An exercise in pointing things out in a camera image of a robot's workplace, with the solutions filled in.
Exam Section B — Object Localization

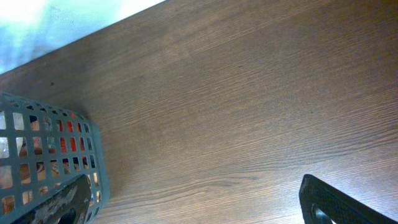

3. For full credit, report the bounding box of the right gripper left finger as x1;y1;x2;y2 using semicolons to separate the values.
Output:
11;174;91;224

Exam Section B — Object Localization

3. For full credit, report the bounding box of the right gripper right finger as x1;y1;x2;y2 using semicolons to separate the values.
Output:
299;174;397;224

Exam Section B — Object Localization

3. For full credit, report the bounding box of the grey plastic basket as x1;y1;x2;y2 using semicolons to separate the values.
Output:
1;91;110;223

